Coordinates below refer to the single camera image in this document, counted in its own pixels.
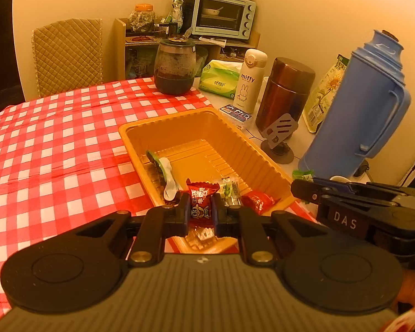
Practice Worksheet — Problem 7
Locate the beige quilted chair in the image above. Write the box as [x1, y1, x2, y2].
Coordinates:
[31, 18, 103, 99]

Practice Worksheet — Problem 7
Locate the clear seaweed snack packet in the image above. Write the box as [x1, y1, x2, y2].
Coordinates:
[188, 226, 217, 247]

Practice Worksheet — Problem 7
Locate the light blue toaster oven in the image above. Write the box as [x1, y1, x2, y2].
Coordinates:
[191, 0, 257, 41]

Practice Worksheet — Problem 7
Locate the brown metal flask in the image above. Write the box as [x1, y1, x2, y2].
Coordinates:
[255, 57, 316, 142]

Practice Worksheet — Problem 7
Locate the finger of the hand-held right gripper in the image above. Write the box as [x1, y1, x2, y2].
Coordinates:
[290, 179, 333, 211]
[313, 177, 415, 200]

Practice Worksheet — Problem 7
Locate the white rabbit print bottle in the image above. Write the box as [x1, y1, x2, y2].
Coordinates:
[235, 49, 268, 114]

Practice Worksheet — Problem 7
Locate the dark glass jar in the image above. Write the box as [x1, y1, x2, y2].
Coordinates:
[154, 38, 197, 96]

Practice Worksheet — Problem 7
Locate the grey phone stand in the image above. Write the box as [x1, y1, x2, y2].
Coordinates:
[261, 113, 300, 164]

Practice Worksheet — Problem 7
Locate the plastic jar with orange lid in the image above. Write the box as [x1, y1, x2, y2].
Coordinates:
[129, 3, 156, 32]

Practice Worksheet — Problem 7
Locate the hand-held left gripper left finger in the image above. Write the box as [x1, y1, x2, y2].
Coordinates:
[66, 193, 190, 267]

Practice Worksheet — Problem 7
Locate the red checkered tablecloth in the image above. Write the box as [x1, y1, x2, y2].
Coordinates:
[0, 77, 319, 314]

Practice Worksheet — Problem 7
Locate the green and red snack packet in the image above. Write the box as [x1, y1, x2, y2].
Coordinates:
[146, 149, 165, 174]

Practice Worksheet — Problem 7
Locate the blue thermos jug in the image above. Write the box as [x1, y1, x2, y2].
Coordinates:
[299, 29, 412, 181]

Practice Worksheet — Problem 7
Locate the sunflower print snack bag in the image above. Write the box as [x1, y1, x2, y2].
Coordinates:
[302, 54, 350, 134]

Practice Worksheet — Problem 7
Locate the blue and white small box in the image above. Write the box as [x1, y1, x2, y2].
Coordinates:
[218, 103, 253, 131]

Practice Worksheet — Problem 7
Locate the orange plastic tray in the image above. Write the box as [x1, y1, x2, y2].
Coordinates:
[118, 107, 297, 255]

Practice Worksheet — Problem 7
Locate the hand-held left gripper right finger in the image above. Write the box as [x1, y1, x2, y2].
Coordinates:
[212, 195, 333, 266]

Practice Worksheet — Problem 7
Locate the green tissue pack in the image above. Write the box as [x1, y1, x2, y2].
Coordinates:
[198, 59, 243, 98]

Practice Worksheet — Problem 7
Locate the yellow green candy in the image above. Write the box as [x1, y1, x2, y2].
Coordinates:
[221, 177, 242, 205]

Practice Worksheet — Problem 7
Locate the dark blue snack bar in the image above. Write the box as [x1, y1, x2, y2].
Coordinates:
[159, 157, 181, 201]

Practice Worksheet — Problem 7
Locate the small red twisted candy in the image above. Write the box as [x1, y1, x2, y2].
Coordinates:
[186, 178, 221, 228]

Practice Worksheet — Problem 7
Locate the green foil bag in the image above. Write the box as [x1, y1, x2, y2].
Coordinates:
[169, 0, 184, 25]

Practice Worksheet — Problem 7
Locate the wooden shelf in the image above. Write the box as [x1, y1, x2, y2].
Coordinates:
[114, 18, 260, 81]

